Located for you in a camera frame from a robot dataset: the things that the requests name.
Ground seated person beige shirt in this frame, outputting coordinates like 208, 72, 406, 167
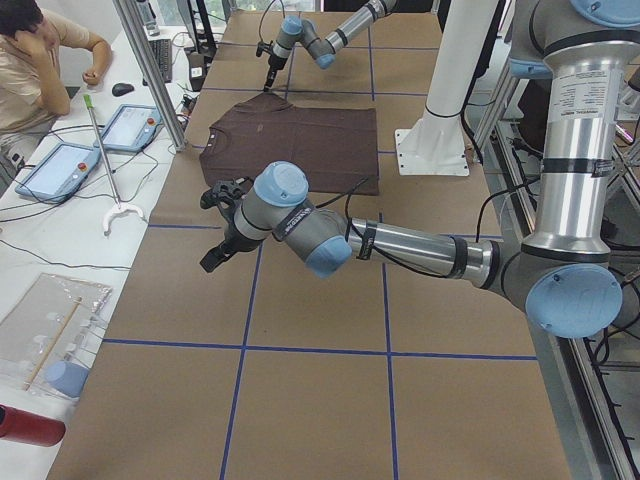
1, 1, 112, 157

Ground blue teach pendant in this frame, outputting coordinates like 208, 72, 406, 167
101, 104, 162, 154
15, 142, 101, 204

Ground wooden stick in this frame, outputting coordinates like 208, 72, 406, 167
22, 296, 82, 391

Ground black keyboard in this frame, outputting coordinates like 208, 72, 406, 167
149, 39, 173, 83

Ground near blue teach pendant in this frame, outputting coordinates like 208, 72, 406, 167
15, 142, 101, 204

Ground far blue teach pendant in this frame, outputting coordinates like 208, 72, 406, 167
101, 104, 162, 154

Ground red bottle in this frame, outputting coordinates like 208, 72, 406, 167
1, 405, 66, 447

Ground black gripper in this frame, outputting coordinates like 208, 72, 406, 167
264, 54, 285, 89
199, 177, 251, 274

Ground brown t-shirt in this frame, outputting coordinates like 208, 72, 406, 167
199, 93, 379, 196

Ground aluminium frame post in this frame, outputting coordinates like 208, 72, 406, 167
112, 0, 186, 152

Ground reacher grabber stick tool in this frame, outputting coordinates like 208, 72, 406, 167
83, 94, 145, 237

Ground black computer mouse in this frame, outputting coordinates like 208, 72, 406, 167
111, 82, 135, 97

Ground clear plastic bag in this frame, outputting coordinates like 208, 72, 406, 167
1, 274, 112, 399

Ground white camera mast base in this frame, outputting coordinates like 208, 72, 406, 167
395, 0, 501, 177

